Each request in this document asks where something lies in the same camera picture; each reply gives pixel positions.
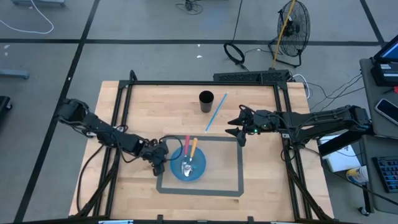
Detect black floor fan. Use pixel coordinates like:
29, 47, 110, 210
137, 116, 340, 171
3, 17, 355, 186
268, 0, 312, 68

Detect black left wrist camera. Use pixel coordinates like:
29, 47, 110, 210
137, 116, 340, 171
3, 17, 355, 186
152, 163, 166, 177

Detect white wipes canister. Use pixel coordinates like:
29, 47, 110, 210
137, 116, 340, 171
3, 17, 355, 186
345, 165, 370, 186

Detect grey bar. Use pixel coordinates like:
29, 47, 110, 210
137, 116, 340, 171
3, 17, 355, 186
0, 68, 30, 80

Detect clear mat with grey border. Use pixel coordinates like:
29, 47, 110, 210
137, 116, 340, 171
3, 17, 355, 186
155, 134, 245, 198

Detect blue plastic bowl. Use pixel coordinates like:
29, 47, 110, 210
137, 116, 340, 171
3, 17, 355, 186
169, 144, 207, 183

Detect white floor cable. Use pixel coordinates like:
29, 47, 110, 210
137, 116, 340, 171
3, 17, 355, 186
0, 0, 55, 35

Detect black keyboard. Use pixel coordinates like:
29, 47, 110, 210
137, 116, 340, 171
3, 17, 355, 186
371, 155, 398, 194

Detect blue straw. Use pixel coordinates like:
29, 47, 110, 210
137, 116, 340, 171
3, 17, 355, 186
204, 91, 229, 134

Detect grey desk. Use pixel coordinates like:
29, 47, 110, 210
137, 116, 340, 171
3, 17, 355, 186
359, 57, 398, 140
360, 134, 398, 215

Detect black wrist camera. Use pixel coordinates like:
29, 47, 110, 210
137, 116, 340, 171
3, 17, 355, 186
236, 132, 249, 148
152, 163, 166, 177

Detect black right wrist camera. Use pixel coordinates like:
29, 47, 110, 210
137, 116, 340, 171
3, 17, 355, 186
236, 132, 249, 148

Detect red-handled metal fork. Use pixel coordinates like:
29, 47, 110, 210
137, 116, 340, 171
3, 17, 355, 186
181, 134, 192, 175

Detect white box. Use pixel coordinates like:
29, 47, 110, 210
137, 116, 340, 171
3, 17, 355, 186
317, 133, 362, 174

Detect black smartphone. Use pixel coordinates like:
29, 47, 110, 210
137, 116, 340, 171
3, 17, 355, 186
374, 98, 398, 126

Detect black support beam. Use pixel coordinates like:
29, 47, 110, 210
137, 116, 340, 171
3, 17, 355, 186
317, 124, 374, 158

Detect black laptop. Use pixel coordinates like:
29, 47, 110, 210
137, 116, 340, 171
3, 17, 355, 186
372, 39, 398, 63

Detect black metal table frame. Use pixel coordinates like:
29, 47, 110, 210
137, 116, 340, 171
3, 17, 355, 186
74, 69, 336, 223

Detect orange-handled metal spoon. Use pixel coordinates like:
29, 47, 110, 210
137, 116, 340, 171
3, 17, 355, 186
183, 137, 199, 177

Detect thin black floor cables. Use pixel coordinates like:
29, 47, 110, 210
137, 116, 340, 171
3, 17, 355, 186
307, 73, 365, 108

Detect grey cart base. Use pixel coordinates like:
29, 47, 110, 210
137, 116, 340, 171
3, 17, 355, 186
11, 0, 67, 7

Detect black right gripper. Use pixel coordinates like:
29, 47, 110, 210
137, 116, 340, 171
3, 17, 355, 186
224, 108, 283, 138

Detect black coiled cable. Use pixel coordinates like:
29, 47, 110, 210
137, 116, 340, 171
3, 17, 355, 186
223, 0, 249, 72

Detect black desktop device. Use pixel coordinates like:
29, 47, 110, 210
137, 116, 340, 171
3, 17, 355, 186
369, 61, 398, 88

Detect black chair base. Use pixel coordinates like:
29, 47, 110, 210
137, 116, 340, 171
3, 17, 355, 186
0, 95, 14, 131

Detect black cup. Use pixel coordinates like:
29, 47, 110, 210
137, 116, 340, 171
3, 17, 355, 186
198, 90, 215, 113

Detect yellow cable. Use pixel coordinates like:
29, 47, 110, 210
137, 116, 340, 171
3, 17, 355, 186
272, 0, 296, 70

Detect black cable bundle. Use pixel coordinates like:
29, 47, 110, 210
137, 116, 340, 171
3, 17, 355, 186
174, 0, 205, 16

